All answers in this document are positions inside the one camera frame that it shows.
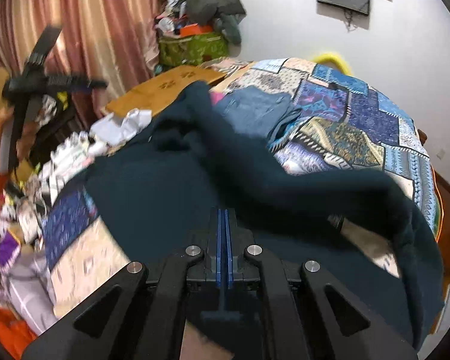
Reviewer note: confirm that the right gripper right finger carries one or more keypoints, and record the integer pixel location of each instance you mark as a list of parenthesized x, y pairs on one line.
[(299, 310)]

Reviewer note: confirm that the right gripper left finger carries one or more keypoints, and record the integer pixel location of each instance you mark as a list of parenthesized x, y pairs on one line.
[(139, 313)]

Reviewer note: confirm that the dark teal sweatpants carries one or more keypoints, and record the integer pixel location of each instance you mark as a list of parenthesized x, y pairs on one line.
[(358, 224)]

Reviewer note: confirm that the person's left hand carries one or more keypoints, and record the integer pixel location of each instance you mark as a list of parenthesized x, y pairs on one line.
[(16, 138)]

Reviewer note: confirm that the pink striped curtain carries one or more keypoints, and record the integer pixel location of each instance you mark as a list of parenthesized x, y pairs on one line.
[(110, 39)]

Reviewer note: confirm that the wooden lap desk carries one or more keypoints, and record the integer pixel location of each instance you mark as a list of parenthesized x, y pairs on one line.
[(159, 92)]

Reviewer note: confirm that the green patterned storage bag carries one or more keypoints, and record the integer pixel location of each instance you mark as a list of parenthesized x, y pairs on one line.
[(192, 50)]

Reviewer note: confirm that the orange box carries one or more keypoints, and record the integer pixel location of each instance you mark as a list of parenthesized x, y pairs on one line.
[(194, 30)]

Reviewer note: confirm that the dark jacket pile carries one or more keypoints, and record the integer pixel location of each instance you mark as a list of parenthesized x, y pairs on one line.
[(223, 15)]

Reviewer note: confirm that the blue patchwork bedspread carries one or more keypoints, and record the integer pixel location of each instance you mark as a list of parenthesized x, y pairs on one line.
[(344, 125)]

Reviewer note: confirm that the folded blue jeans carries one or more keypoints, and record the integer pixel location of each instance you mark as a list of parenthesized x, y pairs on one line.
[(257, 114)]

